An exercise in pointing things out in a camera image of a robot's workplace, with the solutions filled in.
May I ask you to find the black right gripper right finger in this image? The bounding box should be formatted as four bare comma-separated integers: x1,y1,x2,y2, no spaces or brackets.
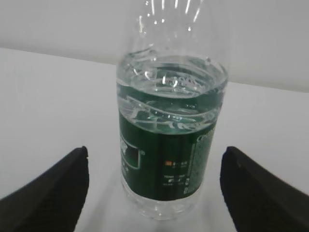
220,146,309,232

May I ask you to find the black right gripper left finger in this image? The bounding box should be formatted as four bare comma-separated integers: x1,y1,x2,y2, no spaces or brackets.
0,146,89,232

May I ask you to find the clear green-label water bottle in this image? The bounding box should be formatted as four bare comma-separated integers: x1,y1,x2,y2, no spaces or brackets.
116,0,230,220

